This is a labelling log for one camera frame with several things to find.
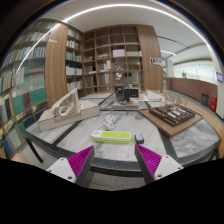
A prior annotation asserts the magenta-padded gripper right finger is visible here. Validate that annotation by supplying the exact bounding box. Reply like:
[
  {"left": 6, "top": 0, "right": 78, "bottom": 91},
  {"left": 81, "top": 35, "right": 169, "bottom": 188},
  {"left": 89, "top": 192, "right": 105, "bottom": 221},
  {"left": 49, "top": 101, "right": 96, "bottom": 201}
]
[{"left": 134, "top": 143, "right": 185, "bottom": 185}]

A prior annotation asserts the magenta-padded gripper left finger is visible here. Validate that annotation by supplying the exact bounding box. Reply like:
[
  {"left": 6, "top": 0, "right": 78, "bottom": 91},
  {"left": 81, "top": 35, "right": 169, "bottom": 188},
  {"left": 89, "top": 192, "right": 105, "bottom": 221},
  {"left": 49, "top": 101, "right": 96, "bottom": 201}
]
[{"left": 45, "top": 144, "right": 96, "bottom": 187}]

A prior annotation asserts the white and green power strip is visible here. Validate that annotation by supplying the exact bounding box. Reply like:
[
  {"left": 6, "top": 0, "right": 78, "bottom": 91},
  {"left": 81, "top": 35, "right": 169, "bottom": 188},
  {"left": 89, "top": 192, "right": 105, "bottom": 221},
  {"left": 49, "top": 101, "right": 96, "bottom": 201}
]
[{"left": 91, "top": 129, "right": 133, "bottom": 145}]

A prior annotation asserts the brown building model on board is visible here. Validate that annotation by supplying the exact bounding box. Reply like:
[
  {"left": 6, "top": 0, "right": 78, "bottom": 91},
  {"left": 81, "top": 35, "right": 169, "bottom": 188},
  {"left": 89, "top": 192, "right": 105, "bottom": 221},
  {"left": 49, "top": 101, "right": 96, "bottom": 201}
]
[{"left": 138, "top": 103, "right": 204, "bottom": 138}]

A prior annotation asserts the white architectural model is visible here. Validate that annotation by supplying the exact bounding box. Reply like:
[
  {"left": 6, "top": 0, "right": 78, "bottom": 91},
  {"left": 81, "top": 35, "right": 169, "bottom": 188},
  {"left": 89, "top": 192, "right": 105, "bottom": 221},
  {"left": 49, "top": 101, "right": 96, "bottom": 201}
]
[{"left": 37, "top": 88, "right": 101, "bottom": 132}]

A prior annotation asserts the small white building model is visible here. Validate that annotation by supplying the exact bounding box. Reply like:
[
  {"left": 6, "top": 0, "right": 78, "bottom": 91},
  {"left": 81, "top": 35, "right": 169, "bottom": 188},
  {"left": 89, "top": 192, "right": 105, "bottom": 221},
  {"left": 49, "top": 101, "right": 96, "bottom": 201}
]
[{"left": 144, "top": 89, "right": 165, "bottom": 103}]

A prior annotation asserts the thin wooden stick model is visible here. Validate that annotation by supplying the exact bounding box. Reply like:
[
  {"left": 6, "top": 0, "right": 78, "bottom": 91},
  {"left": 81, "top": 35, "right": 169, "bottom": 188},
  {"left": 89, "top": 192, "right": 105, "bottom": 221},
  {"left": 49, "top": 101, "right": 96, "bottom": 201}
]
[{"left": 162, "top": 91, "right": 188, "bottom": 107}]

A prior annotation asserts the curved wooden slat bench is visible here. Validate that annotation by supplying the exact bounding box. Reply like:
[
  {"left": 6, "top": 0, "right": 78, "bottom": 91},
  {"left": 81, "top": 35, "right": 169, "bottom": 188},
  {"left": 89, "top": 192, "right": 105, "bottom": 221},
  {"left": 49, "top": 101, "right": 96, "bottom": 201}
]
[{"left": 186, "top": 99, "right": 224, "bottom": 159}]

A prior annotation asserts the black building model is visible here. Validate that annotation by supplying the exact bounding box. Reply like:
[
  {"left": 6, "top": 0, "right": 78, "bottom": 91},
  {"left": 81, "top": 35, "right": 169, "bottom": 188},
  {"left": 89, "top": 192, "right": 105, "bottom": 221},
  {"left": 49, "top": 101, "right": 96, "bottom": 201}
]
[{"left": 114, "top": 85, "right": 140, "bottom": 103}]

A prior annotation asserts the black waste bin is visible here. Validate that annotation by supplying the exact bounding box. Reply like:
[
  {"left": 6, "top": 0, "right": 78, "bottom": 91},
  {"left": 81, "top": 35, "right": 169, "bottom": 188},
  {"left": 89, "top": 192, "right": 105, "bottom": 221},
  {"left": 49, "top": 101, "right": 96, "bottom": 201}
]
[{"left": 201, "top": 93, "right": 210, "bottom": 108}]

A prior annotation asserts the red waste bin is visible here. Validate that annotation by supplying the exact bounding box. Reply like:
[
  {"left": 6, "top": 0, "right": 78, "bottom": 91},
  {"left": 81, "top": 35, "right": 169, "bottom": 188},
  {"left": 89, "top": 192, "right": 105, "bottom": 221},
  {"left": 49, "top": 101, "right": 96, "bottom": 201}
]
[{"left": 209, "top": 95, "right": 218, "bottom": 113}]

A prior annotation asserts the glass-fronted bookcase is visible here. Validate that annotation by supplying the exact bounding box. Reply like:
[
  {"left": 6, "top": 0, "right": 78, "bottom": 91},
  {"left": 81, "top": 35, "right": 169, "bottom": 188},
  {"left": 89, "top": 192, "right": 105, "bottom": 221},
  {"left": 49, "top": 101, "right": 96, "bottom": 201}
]
[{"left": 0, "top": 21, "right": 68, "bottom": 159}]

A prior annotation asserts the short ceiling light strip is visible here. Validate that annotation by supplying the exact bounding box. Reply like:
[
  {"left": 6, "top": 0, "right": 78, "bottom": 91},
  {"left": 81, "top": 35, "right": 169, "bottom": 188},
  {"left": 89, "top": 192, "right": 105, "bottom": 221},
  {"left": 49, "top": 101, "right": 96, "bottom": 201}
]
[{"left": 160, "top": 49, "right": 177, "bottom": 56}]

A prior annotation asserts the wooden shelf unit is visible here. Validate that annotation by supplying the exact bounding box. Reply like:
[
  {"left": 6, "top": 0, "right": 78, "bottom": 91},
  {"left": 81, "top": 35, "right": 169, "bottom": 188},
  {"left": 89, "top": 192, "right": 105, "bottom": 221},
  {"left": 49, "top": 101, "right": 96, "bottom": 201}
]
[{"left": 65, "top": 24, "right": 164, "bottom": 98}]

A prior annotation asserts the long curved ceiling light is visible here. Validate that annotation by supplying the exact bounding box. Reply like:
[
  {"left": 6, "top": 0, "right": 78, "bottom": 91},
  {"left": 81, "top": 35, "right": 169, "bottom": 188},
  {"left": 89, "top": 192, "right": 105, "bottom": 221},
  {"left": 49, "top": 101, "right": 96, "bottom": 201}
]
[{"left": 63, "top": 3, "right": 208, "bottom": 44}]

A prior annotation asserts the white power strip cable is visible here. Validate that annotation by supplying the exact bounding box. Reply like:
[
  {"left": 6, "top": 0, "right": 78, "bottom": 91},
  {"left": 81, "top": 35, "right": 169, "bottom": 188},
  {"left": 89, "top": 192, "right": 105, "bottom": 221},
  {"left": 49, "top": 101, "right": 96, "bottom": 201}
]
[{"left": 96, "top": 113, "right": 117, "bottom": 133}]

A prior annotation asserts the framed wall picture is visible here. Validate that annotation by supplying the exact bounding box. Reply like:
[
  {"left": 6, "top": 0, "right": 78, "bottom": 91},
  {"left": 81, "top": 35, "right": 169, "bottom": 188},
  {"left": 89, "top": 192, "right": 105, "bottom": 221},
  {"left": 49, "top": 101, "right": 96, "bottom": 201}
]
[{"left": 149, "top": 57, "right": 164, "bottom": 68}]

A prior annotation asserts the wall-mounted screen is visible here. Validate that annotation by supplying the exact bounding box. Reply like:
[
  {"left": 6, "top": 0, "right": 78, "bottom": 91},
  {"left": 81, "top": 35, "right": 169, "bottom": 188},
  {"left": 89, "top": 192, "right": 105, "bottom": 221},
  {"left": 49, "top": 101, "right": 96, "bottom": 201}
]
[{"left": 215, "top": 71, "right": 224, "bottom": 83}]

